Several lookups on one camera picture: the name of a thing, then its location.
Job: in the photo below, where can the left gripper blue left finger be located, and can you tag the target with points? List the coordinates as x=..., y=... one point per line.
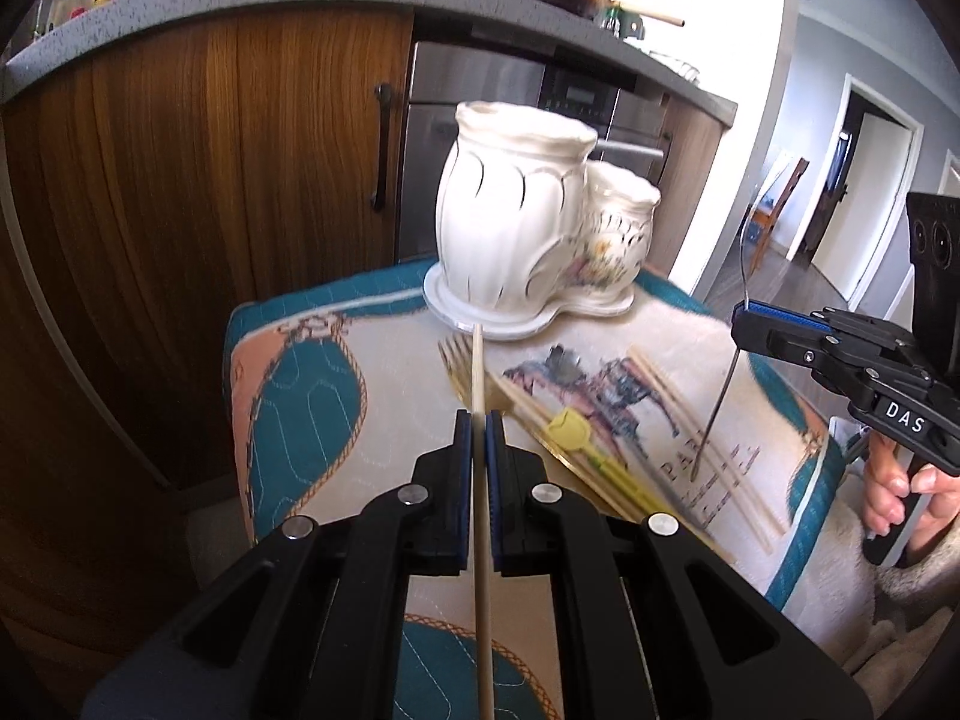
x=307, y=624

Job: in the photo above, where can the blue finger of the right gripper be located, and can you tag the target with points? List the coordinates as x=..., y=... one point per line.
x=780, y=312
x=800, y=340

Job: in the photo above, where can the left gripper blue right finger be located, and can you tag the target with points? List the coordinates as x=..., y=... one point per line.
x=649, y=622

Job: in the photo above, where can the yellow plastic utensil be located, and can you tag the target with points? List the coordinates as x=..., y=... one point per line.
x=571, y=430

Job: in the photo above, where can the gold metal fork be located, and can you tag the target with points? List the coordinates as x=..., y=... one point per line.
x=456, y=356

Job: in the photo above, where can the person right hand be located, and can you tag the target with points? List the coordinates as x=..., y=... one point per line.
x=886, y=488

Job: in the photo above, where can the wooden chair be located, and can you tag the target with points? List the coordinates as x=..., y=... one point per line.
x=766, y=219

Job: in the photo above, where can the quilted horse print mat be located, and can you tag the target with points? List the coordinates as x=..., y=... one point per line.
x=337, y=390

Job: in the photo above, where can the stainless steel oven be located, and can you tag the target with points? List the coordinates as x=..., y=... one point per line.
x=549, y=104

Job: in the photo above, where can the white floral ceramic utensil holder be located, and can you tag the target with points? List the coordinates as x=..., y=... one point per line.
x=526, y=233

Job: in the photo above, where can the green kettle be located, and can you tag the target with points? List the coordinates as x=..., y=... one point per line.
x=625, y=24

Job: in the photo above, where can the wooden cabinet door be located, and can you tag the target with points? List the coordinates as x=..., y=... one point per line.
x=163, y=180

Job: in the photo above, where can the grey speckled countertop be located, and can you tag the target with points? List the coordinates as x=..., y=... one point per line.
x=502, y=21

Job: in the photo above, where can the black cabinet handle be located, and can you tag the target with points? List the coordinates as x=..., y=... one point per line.
x=384, y=94

